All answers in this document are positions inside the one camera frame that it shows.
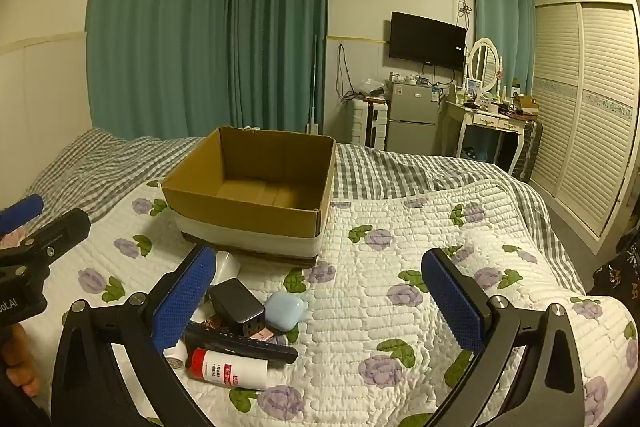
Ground white suitcase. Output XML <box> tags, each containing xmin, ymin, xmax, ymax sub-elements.
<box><xmin>350</xmin><ymin>98</ymin><xmax>390</xmax><ymax>150</ymax></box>

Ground white bottle with red cap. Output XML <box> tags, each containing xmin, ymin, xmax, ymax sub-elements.
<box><xmin>186</xmin><ymin>347</ymin><xmax>271</xmax><ymax>392</ymax></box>

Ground white paper packet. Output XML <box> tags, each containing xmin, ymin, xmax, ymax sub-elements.
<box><xmin>212</xmin><ymin>251</ymin><xmax>241</xmax><ymax>285</ymax></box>

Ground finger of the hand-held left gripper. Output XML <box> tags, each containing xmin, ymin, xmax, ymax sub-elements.
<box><xmin>0</xmin><ymin>194</ymin><xmax>44</xmax><ymax>233</ymax></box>
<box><xmin>20</xmin><ymin>208</ymin><xmax>92</xmax><ymax>269</ymax></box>

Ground white floral quilt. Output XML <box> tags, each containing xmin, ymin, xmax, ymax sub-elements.
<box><xmin>22</xmin><ymin>179</ymin><xmax>640</xmax><ymax>427</ymax></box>

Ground dark ribbed suitcase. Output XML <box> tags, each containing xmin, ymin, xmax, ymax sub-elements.
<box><xmin>512</xmin><ymin>119</ymin><xmax>544</xmax><ymax>182</ymax></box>

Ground white oval mirror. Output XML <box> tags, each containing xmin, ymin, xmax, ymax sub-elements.
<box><xmin>467</xmin><ymin>37</ymin><xmax>502</xmax><ymax>95</ymax></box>

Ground black hanging cable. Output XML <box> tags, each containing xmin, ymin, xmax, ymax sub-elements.
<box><xmin>336</xmin><ymin>43</ymin><xmax>353</xmax><ymax>102</ymax></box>

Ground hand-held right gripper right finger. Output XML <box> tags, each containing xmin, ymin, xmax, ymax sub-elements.
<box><xmin>421</xmin><ymin>248</ymin><xmax>586</xmax><ymax>427</ymax></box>

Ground white dressing table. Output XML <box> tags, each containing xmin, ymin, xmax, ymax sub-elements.
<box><xmin>440</xmin><ymin>99</ymin><xmax>538</xmax><ymax>172</ymax></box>

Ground dark floral cloth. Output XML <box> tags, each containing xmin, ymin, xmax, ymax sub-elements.
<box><xmin>592</xmin><ymin>227</ymin><xmax>640</xmax><ymax>308</ymax></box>

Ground light blue earbuds case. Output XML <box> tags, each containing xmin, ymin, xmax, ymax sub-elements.
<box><xmin>263</xmin><ymin>291</ymin><xmax>308</xmax><ymax>333</ymax></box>

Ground black power adapter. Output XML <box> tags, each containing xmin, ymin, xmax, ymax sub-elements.
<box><xmin>206</xmin><ymin>277</ymin><xmax>267</xmax><ymax>338</ymax></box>

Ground black remote control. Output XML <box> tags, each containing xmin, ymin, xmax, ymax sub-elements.
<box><xmin>184</xmin><ymin>323</ymin><xmax>299</xmax><ymax>365</ymax></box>

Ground silver fridge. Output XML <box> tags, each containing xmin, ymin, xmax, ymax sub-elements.
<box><xmin>387</xmin><ymin>81</ymin><xmax>446</xmax><ymax>154</ymax></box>

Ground wide teal curtain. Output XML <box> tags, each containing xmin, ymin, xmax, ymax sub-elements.
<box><xmin>85</xmin><ymin>0</ymin><xmax>331</xmax><ymax>142</ymax></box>

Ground black television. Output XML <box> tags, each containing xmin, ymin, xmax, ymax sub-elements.
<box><xmin>389</xmin><ymin>11</ymin><xmax>467</xmax><ymax>72</ymax></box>

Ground person's left hand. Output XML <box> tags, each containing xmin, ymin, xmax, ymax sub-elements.
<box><xmin>0</xmin><ymin>323</ymin><xmax>41</xmax><ymax>400</ymax></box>

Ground narrow teal curtain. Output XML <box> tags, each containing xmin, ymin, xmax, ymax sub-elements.
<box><xmin>471</xmin><ymin>0</ymin><xmax>537</xmax><ymax>88</ymax></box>

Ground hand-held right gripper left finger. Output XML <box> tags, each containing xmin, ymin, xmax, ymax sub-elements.
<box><xmin>51</xmin><ymin>245</ymin><xmax>218</xmax><ymax>427</ymax></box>

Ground white mop pole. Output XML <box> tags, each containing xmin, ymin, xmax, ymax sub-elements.
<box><xmin>306</xmin><ymin>34</ymin><xmax>321</xmax><ymax>138</ymax></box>

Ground cardboard box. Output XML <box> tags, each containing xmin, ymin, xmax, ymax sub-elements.
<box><xmin>161</xmin><ymin>126</ymin><xmax>337</xmax><ymax>267</ymax></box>

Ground white louvred wardrobe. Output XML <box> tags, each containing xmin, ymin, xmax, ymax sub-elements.
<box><xmin>529</xmin><ymin>0</ymin><xmax>640</xmax><ymax>255</ymax></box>

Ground grey checked bedsheet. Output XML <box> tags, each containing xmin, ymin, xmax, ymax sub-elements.
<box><xmin>27</xmin><ymin>127</ymin><xmax>586</xmax><ymax>293</ymax></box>

